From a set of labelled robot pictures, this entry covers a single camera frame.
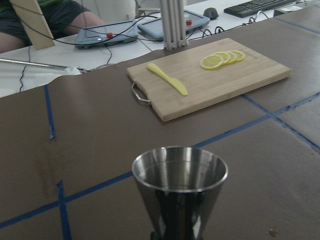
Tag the aluminium frame post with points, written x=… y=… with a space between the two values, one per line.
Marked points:
x=173 y=23

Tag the grey teach pendant left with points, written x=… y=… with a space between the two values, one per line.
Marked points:
x=107 y=35

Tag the green handled reach grabber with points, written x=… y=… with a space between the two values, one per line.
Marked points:
x=44 y=65

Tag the person in green shirt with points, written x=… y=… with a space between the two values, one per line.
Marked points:
x=64 y=18

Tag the bamboo cutting board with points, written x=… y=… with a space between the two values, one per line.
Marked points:
x=204 y=87

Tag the grey teach pendant right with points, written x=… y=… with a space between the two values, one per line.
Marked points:
x=154 y=28

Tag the black computer mouse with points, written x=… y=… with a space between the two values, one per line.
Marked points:
x=211 y=13

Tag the wooden plank stand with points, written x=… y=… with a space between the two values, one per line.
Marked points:
x=34 y=23

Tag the yellow plastic knife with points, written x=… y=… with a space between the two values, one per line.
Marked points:
x=179 y=86

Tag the black keyboard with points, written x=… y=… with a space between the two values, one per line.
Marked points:
x=254 y=6

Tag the steel cocktail jigger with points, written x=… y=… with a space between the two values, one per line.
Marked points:
x=179 y=187

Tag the grey teach pendant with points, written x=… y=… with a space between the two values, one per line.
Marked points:
x=154 y=28
x=107 y=35

